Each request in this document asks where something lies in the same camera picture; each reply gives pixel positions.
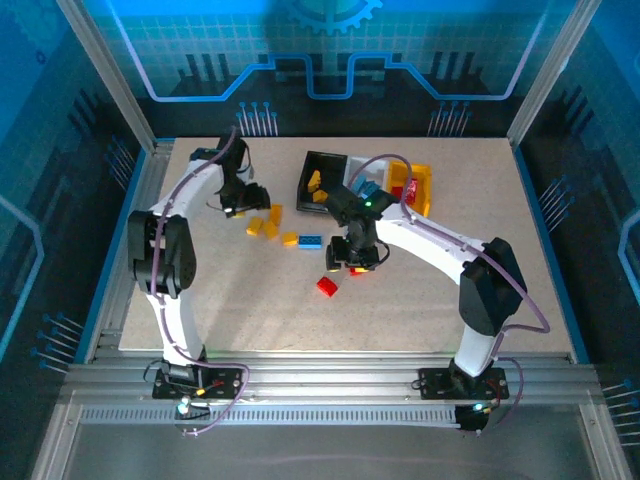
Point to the red lego brick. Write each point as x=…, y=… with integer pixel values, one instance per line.
x=412, y=192
x=396, y=191
x=356, y=272
x=327, y=287

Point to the black plastic bin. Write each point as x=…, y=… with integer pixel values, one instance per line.
x=332, y=180

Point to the white plastic bin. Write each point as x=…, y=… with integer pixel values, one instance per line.
x=375, y=170

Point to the yellow plastic bin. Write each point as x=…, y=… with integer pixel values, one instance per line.
x=400, y=172

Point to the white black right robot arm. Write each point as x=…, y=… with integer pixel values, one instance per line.
x=492, y=290

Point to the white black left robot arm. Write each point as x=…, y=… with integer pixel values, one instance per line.
x=160, y=255

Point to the blue printed backdrop panel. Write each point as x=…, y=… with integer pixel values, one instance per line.
x=325, y=50

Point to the small LED control board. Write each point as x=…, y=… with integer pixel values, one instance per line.
x=184, y=407
x=472, y=419

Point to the aluminium side rail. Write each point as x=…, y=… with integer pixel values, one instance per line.
x=147, y=185

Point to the aluminium frame rail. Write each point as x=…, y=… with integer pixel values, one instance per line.
x=325, y=375

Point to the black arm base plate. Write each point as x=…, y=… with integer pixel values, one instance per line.
x=225, y=379
x=435, y=387

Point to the aluminium frame post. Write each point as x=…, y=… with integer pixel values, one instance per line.
x=550, y=70
x=107, y=75

